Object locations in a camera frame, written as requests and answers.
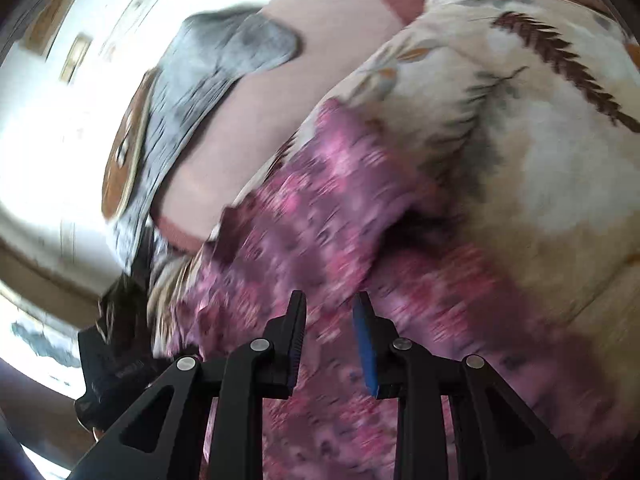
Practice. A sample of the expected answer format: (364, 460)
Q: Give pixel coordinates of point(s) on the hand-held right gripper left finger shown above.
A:
(296, 345)

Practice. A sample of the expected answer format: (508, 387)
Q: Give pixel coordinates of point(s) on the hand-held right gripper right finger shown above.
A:
(365, 350)

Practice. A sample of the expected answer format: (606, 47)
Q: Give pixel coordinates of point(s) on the purple floral garment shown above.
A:
(320, 240)

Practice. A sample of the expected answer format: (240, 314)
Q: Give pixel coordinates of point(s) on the brown oval wooden headboard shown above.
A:
(125, 160)

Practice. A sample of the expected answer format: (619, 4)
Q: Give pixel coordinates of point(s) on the cream leaf print blanket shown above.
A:
(525, 150)

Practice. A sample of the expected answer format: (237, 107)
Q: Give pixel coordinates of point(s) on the grey cloth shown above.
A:
(200, 85)

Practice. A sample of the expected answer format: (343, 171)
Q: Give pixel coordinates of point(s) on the small framed wall picture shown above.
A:
(75, 57)

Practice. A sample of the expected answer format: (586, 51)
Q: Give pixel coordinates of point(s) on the large framed wall picture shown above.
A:
(50, 15)

